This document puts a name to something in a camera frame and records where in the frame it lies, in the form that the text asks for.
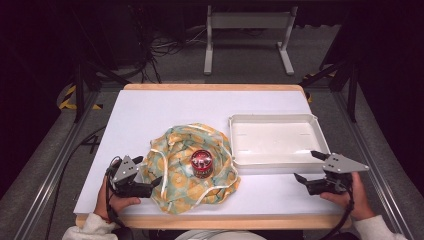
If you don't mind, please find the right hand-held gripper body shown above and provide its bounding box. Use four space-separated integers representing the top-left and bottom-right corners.
306 152 370 196

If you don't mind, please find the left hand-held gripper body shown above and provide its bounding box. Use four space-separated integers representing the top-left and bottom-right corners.
106 154 154 199

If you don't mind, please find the yellow green patterned cloth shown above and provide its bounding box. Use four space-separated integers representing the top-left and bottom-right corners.
139 123 242 215

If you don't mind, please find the white plastic tray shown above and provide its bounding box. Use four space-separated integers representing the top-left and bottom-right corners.
228 113 332 169

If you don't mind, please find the red round tin can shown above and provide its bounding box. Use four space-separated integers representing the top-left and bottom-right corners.
190 149 214 180

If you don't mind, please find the person's left hand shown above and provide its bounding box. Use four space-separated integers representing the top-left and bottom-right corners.
93 176 142 223

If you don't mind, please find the person's right hand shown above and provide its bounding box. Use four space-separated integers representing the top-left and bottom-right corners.
319 171 377 222

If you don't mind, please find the black tripod stand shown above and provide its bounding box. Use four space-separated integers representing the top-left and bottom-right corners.
297 58 361 124
71 58 132 124

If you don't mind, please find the person's white clothing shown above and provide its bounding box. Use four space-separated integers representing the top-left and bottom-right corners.
174 229 268 240

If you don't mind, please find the aluminium floor rail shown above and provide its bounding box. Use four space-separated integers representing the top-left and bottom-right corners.
333 90 416 240
13 90 100 240

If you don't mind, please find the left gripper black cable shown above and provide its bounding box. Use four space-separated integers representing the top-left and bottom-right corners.
105 155 136 240

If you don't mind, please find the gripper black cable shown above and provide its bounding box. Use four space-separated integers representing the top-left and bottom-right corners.
318 181 356 240
105 155 136 240

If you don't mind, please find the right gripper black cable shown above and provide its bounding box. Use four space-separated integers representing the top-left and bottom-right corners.
318 181 356 240

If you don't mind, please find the black floor cable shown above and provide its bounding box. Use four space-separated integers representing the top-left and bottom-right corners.
44 125 108 240

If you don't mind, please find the tangle of floor cables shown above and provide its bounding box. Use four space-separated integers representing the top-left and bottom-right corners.
131 24 208 84

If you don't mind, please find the white metal stand frame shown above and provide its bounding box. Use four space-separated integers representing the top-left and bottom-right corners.
203 4 299 76

